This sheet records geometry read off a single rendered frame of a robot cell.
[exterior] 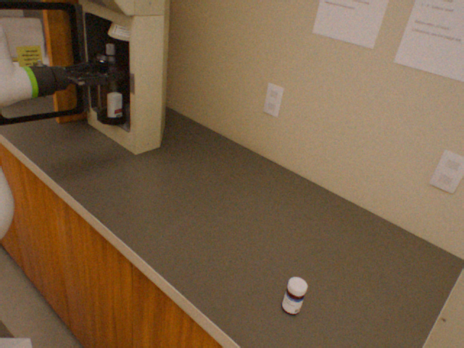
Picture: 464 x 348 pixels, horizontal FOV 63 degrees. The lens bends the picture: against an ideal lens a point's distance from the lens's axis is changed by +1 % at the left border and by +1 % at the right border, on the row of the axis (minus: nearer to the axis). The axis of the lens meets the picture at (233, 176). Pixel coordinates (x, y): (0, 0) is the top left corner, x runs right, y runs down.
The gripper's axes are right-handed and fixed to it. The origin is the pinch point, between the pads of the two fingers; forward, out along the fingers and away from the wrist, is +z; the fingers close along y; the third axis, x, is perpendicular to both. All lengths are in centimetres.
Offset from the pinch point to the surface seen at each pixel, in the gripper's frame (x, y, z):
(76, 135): 26.3, 10.2, -9.5
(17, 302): 120, 32, -38
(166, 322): 45, -66, -26
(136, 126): 15.2, -14.2, 0.6
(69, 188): 26.0, -21.3, -27.9
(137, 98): 5.3, -14.2, 1.1
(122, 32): -13.4, -3.4, 3.1
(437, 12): -34, -83, 46
